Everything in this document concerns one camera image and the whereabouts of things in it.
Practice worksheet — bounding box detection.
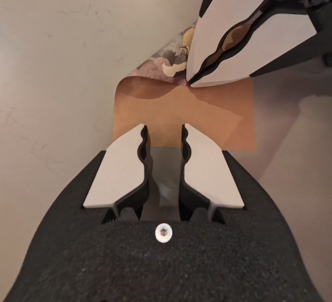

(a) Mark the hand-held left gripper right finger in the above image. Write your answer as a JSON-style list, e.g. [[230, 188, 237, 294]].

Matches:
[[179, 124, 245, 222]]

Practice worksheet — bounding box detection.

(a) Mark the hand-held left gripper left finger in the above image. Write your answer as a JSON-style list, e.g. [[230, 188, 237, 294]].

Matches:
[[83, 124, 150, 221]]

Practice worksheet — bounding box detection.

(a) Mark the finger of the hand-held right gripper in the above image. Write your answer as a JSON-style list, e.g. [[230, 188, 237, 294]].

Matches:
[[187, 0, 275, 83], [189, 13, 317, 88]]

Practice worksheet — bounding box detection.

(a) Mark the orange origami paper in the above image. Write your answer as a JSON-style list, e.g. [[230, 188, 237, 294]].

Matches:
[[113, 20, 257, 151]]

